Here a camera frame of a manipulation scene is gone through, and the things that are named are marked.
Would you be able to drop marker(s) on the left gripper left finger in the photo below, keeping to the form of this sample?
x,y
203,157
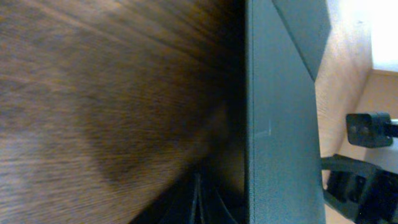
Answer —
x,y
178,205

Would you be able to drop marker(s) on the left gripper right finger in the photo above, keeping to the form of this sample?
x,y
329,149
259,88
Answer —
x,y
211,207

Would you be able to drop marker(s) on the dark green box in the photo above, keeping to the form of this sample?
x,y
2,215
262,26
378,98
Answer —
x,y
285,43

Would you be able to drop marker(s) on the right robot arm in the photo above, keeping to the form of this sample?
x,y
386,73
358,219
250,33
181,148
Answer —
x,y
360,191

